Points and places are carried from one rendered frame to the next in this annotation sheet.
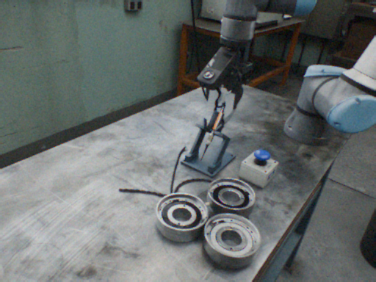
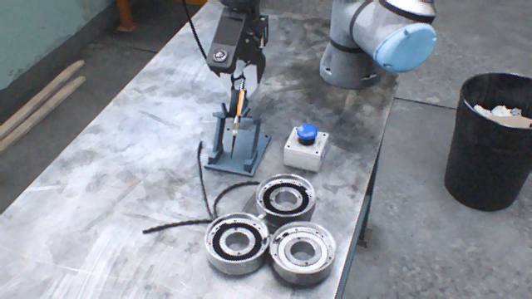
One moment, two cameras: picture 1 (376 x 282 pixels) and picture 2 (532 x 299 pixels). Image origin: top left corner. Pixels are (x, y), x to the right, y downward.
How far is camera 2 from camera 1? 0.29 m
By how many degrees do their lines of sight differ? 16
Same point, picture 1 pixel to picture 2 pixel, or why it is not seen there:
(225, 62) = (236, 31)
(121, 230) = (171, 283)
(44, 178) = (32, 247)
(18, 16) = not seen: outside the picture
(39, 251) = not seen: outside the picture
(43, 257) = not seen: outside the picture
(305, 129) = (349, 71)
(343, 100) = (389, 36)
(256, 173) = (306, 157)
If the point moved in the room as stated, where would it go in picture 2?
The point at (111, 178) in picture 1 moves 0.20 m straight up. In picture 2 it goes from (125, 218) to (102, 129)
